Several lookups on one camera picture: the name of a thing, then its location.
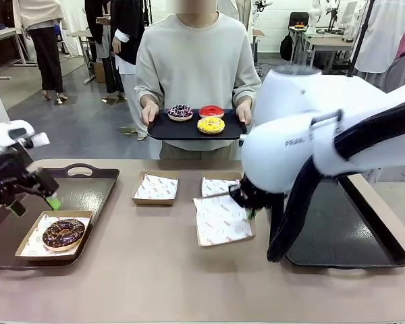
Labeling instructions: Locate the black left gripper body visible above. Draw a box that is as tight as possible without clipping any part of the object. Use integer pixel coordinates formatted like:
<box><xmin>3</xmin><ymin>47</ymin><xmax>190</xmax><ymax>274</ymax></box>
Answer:
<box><xmin>0</xmin><ymin>148</ymin><xmax>38</xmax><ymax>207</ymax></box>

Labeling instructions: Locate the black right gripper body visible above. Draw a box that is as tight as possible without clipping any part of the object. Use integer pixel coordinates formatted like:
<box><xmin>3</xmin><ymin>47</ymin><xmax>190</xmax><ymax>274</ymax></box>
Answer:
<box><xmin>229</xmin><ymin>173</ymin><xmax>284</xmax><ymax>211</ymax></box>

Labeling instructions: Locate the kraft cardboard food box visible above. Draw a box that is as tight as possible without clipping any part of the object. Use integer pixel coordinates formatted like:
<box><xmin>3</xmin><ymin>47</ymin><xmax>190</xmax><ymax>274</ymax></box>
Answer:
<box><xmin>131</xmin><ymin>171</ymin><xmax>180</xmax><ymax>207</ymax></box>
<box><xmin>15</xmin><ymin>211</ymin><xmax>94</xmax><ymax>263</ymax></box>
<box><xmin>192</xmin><ymin>194</ymin><xmax>257</xmax><ymax>248</ymax></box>
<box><xmin>201</xmin><ymin>171</ymin><xmax>244</xmax><ymax>198</ymax></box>

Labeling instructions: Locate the chocolate glazed donut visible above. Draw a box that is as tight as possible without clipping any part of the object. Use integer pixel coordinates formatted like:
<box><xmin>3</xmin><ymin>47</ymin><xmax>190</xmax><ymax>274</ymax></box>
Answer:
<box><xmin>42</xmin><ymin>218</ymin><xmax>87</xmax><ymax>253</ymax></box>

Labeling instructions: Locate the black serving tray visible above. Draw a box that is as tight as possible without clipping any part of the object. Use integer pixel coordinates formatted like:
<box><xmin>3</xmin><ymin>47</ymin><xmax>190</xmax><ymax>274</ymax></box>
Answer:
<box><xmin>145</xmin><ymin>107</ymin><xmax>249</xmax><ymax>142</ymax></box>

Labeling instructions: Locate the dark donut with coloured sprinkles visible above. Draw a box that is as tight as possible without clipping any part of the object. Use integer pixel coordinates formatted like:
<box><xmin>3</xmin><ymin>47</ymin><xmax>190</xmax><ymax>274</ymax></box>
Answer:
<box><xmin>167</xmin><ymin>103</ymin><xmax>194</xmax><ymax>122</ymax></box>

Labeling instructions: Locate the person's right forearm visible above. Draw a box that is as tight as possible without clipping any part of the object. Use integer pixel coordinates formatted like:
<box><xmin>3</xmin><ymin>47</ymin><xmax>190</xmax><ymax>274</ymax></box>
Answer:
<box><xmin>134</xmin><ymin>72</ymin><xmax>159</xmax><ymax>109</ymax></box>

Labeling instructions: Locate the person's left forearm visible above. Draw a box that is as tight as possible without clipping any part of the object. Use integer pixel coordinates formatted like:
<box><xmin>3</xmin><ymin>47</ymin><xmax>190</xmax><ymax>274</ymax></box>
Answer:
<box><xmin>232</xmin><ymin>72</ymin><xmax>263</xmax><ymax>105</ymax></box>

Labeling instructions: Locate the person's left hand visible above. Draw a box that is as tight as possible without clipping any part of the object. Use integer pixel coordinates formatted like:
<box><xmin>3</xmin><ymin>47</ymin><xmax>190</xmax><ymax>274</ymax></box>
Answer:
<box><xmin>236</xmin><ymin>101</ymin><xmax>252</xmax><ymax>126</ymax></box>

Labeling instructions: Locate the person's right hand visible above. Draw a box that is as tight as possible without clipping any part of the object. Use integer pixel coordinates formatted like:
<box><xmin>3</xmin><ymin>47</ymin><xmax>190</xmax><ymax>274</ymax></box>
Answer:
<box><xmin>140</xmin><ymin>103</ymin><xmax>160</xmax><ymax>126</ymax></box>

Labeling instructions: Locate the white smiley print paper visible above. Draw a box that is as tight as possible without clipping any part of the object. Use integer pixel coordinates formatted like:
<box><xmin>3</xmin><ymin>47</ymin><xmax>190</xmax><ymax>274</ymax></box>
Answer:
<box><xmin>202</xmin><ymin>177</ymin><xmax>240</xmax><ymax>198</ymax></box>
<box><xmin>194</xmin><ymin>197</ymin><xmax>254</xmax><ymax>246</ymax></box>
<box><xmin>20</xmin><ymin>215</ymin><xmax>90</xmax><ymax>257</ymax></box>
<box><xmin>134</xmin><ymin>173</ymin><xmax>179</xmax><ymax>200</ymax></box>

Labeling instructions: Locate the yellow sprinkled donut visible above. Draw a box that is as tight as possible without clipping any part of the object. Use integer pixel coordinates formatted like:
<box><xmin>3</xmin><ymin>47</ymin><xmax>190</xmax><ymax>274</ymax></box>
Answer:
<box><xmin>196</xmin><ymin>116</ymin><xmax>226</xmax><ymax>136</ymax></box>

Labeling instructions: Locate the red glazed donut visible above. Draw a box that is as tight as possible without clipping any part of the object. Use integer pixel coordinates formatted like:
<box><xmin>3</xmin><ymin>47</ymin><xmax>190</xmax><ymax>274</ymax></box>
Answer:
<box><xmin>198</xmin><ymin>105</ymin><xmax>225</xmax><ymax>119</ymax></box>

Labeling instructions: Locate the brown cardboard carton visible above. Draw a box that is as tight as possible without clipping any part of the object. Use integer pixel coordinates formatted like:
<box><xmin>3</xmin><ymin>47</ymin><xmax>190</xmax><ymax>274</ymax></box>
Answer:
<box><xmin>92</xmin><ymin>60</ymin><xmax>107</xmax><ymax>84</ymax></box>

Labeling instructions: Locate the bystander in black trousers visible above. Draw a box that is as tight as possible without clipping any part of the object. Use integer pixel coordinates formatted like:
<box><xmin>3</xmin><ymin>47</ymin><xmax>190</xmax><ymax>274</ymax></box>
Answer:
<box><xmin>11</xmin><ymin>0</ymin><xmax>70</xmax><ymax>105</ymax></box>

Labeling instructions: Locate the bystander in cream trousers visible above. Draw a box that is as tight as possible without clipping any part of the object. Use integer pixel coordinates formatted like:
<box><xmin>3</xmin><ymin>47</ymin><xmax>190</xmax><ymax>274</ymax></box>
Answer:
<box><xmin>110</xmin><ymin>0</ymin><xmax>149</xmax><ymax>142</ymax></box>

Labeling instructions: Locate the person in beige sweater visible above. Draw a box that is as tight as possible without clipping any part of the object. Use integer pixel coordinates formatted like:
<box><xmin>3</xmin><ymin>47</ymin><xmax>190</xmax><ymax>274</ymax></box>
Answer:
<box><xmin>134</xmin><ymin>0</ymin><xmax>263</xmax><ymax>161</ymax></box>

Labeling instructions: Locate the white background table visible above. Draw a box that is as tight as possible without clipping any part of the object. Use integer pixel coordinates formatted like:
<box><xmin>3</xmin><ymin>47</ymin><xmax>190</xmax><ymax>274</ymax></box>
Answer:
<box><xmin>0</xmin><ymin>26</ymin><xmax>30</xmax><ymax>82</ymax></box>

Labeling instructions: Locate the grey background table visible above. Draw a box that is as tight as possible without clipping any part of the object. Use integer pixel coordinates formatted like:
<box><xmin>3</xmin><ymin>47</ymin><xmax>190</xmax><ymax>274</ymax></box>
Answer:
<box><xmin>66</xmin><ymin>28</ymin><xmax>99</xmax><ymax>85</ymax></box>

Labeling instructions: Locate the black backpack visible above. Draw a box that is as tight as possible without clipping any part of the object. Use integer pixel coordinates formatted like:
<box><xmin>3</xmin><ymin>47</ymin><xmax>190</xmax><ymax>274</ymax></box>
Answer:
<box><xmin>279</xmin><ymin>33</ymin><xmax>295</xmax><ymax>61</ymax></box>

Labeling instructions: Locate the bystander in black coat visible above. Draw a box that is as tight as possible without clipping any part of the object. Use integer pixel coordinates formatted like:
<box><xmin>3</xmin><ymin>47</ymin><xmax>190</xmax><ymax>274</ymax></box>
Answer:
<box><xmin>84</xmin><ymin>0</ymin><xmax>122</xmax><ymax>102</ymax></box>

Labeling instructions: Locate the long white lab table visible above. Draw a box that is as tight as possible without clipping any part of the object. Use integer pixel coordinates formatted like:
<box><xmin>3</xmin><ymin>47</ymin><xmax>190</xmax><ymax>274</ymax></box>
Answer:
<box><xmin>288</xmin><ymin>26</ymin><xmax>358</xmax><ymax>74</ymax></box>

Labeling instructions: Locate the black office chair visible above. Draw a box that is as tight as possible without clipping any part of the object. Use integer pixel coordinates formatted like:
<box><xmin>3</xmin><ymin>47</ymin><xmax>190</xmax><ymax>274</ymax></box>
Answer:
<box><xmin>288</xmin><ymin>11</ymin><xmax>311</xmax><ymax>34</ymax></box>

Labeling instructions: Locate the black stand pole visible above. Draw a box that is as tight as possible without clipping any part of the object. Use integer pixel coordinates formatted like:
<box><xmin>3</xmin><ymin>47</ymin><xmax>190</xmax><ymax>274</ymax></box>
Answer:
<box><xmin>347</xmin><ymin>0</ymin><xmax>375</xmax><ymax>77</ymax></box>

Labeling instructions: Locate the white hanging coat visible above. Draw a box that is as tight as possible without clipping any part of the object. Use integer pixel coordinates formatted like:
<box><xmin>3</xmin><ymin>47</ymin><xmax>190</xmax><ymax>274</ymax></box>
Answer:
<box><xmin>353</xmin><ymin>0</ymin><xmax>405</xmax><ymax>82</ymax></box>

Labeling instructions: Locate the dark brown handled tray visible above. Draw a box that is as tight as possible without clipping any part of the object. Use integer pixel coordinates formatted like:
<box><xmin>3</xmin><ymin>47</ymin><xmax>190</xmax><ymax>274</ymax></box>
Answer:
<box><xmin>283</xmin><ymin>173</ymin><xmax>405</xmax><ymax>271</ymax></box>
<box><xmin>0</xmin><ymin>163</ymin><xmax>121</xmax><ymax>270</ymax></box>

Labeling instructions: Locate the black cable sleeve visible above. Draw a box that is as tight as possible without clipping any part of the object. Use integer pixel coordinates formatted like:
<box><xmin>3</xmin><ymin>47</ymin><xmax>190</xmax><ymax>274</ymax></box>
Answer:
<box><xmin>266</xmin><ymin>96</ymin><xmax>405</xmax><ymax>264</ymax></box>

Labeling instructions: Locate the grey cable clamp bracket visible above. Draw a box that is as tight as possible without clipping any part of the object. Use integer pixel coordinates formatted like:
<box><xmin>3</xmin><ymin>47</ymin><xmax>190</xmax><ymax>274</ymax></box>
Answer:
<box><xmin>308</xmin><ymin>109</ymin><xmax>345</xmax><ymax>136</ymax></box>

